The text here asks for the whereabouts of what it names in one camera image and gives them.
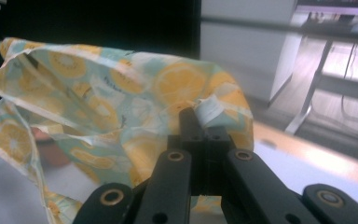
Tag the brown wooden tray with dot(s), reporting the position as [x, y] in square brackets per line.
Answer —
[51, 149]

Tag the white desk frame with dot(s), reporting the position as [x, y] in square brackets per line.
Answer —
[323, 77]

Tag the white cabinet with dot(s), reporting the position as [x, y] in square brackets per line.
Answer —
[245, 53]

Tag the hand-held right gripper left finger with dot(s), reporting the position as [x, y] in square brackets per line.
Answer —
[195, 146]

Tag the white table mat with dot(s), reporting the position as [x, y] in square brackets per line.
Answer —
[307, 168]

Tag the orange-print fabric bag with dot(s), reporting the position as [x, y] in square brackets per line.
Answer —
[105, 99]

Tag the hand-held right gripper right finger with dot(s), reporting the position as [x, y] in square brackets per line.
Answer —
[214, 146]

